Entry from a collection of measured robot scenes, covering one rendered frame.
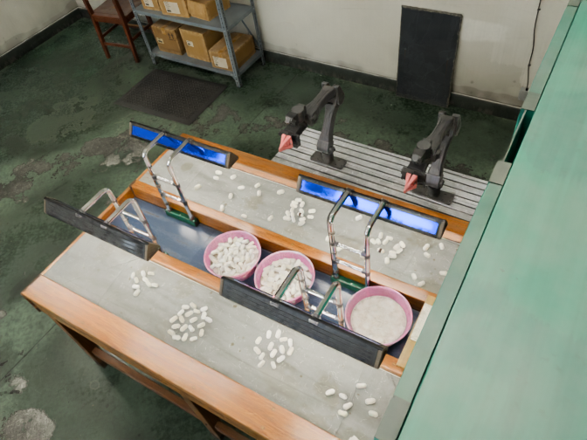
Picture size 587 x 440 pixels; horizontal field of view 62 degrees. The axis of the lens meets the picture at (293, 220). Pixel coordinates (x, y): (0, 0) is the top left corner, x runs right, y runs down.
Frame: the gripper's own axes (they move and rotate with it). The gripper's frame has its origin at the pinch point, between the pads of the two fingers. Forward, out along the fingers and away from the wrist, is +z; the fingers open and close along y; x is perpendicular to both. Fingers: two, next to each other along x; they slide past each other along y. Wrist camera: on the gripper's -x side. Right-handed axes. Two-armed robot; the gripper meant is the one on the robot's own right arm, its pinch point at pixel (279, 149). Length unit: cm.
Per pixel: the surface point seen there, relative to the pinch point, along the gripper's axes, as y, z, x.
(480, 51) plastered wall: 33, -195, 62
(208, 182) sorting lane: -46, 10, 32
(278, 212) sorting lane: -0.2, 11.3, 32.4
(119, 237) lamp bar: -29, 73, -4
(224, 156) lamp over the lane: -19.1, 16.5, -2.8
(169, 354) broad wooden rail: 3, 95, 28
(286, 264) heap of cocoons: 20, 36, 32
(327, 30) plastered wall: -93, -195, 69
